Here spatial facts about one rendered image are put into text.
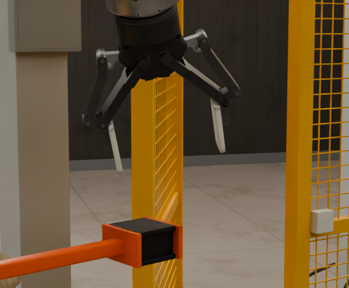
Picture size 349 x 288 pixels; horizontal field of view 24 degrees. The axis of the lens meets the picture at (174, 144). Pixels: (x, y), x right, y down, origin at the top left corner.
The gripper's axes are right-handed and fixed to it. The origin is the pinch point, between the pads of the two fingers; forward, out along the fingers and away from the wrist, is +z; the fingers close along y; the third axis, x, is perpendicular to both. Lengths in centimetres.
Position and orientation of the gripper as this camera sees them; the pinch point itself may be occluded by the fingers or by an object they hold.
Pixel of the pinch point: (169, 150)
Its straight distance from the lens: 108.6
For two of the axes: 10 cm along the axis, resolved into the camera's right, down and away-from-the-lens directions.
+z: 1.4, 8.4, 5.2
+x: -1.6, -5.0, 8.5
